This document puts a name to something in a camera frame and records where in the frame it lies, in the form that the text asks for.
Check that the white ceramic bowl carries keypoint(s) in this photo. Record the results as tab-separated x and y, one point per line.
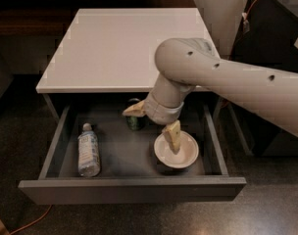
186	156

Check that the green metal can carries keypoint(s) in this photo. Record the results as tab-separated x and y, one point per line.
134	123

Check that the grey top drawer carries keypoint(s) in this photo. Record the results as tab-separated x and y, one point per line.
130	171

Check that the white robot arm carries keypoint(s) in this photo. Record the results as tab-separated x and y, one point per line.
185	63

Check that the dark wooden bench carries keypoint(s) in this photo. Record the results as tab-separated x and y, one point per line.
53	17

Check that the blue plastic water bottle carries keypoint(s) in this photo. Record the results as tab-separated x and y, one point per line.
88	153

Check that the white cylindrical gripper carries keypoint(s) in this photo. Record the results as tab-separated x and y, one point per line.
161	114

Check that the white-top grey drawer cabinet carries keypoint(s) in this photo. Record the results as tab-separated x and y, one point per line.
112	50

